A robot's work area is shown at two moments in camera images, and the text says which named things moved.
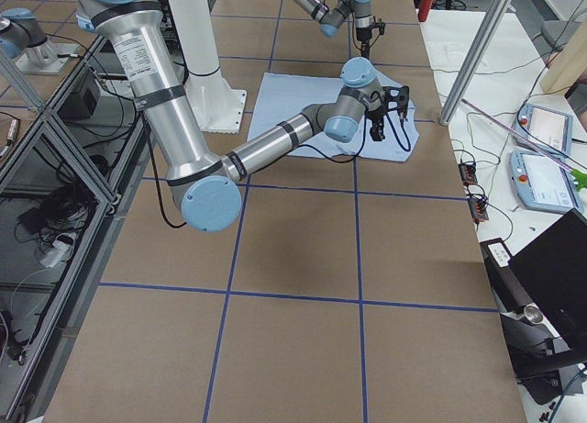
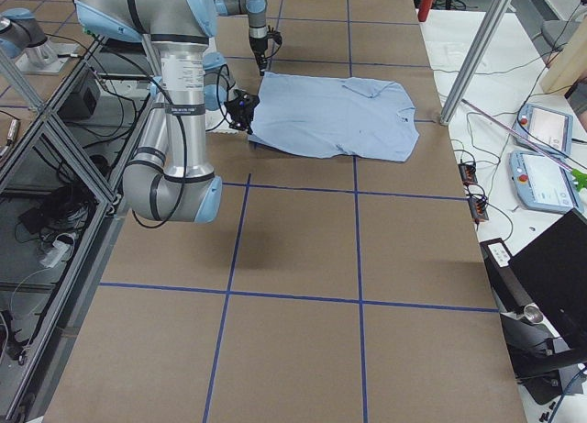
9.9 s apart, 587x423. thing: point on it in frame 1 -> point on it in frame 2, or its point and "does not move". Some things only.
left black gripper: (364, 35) -> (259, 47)
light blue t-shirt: (279, 97) does not move
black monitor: (552, 269) does not move
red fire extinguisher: (426, 0) does not move
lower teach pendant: (542, 183) does not move
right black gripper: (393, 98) -> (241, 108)
